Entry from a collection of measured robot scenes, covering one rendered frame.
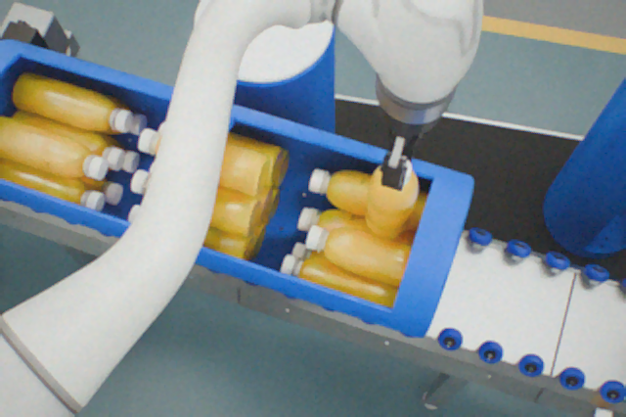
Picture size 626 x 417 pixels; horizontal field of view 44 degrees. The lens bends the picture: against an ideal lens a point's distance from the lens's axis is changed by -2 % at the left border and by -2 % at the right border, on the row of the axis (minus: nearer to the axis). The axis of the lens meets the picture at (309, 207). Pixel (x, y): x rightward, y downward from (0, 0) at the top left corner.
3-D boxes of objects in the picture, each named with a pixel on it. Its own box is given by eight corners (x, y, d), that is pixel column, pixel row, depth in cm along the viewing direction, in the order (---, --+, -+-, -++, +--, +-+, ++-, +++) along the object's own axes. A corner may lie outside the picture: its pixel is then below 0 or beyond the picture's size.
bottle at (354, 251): (438, 274, 124) (315, 234, 127) (426, 307, 128) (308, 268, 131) (446, 246, 130) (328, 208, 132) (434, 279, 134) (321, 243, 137)
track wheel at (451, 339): (465, 337, 139) (467, 330, 141) (440, 329, 140) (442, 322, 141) (458, 355, 142) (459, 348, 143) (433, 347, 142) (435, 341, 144)
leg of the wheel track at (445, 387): (439, 411, 230) (475, 382, 172) (420, 405, 231) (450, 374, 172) (444, 393, 232) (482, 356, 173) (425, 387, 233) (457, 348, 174)
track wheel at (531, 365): (548, 364, 137) (548, 356, 139) (522, 355, 138) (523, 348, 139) (539, 382, 140) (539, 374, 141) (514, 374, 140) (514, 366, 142)
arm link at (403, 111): (470, 43, 85) (463, 70, 90) (390, 20, 86) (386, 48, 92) (449, 115, 82) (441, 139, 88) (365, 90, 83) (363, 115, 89)
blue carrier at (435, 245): (415, 361, 139) (443, 301, 114) (-22, 212, 151) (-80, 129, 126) (454, 226, 152) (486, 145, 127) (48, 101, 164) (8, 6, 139)
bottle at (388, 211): (356, 226, 130) (361, 180, 111) (378, 190, 133) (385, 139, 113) (396, 248, 129) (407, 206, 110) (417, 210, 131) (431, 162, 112)
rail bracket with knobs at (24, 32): (36, 87, 169) (19, 63, 159) (7, 78, 170) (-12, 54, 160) (56, 49, 172) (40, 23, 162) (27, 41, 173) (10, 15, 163)
